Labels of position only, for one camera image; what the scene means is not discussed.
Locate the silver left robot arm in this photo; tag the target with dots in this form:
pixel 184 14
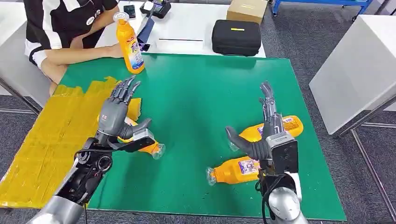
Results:
pixel 80 179

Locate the black smartphone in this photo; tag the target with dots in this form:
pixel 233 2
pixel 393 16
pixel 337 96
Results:
pixel 130 11

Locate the large yellow sheet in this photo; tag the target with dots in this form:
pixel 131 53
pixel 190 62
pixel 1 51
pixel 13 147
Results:
pixel 46 148

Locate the black zip case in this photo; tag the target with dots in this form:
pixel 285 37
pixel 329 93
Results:
pixel 236 38

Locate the blue metal cart frame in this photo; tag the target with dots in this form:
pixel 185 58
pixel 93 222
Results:
pixel 321 2

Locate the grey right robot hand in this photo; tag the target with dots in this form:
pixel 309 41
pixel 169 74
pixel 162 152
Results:
pixel 269 123

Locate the green table mat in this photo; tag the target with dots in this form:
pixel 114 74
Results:
pixel 191 102

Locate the small printed card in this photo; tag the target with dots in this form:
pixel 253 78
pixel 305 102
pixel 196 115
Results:
pixel 144 47

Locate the dark blue phone sleeve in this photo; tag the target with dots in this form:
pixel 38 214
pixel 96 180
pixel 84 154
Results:
pixel 147 31

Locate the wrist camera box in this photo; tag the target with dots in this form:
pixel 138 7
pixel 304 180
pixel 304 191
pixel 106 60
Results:
pixel 283 154
pixel 142 139

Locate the brown cardboard box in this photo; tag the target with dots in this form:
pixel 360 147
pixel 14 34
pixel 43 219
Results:
pixel 246 10

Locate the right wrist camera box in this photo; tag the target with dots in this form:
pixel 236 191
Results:
pixel 283 154

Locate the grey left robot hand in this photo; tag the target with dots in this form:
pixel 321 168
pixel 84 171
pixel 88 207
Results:
pixel 113 119

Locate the white side table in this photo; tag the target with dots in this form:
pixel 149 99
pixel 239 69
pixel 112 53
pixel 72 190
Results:
pixel 355 74

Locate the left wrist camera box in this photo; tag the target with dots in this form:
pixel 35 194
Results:
pixel 142 139

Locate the black card terminal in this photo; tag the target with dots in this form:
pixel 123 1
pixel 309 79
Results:
pixel 156 7

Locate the orange drink bottle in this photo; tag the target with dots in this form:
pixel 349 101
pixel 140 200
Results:
pixel 294 125
pixel 229 171
pixel 130 43
pixel 151 149

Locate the flat white box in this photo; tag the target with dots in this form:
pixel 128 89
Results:
pixel 179 46

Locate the white desk with accessories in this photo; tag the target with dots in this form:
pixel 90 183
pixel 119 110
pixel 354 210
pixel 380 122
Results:
pixel 185 24

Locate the small yellow sheet piece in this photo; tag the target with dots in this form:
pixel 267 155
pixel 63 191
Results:
pixel 135 109

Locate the person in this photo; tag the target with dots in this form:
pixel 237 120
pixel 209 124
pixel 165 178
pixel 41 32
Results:
pixel 62 18

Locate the white desk with metal leg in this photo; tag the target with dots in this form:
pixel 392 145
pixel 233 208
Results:
pixel 14 61

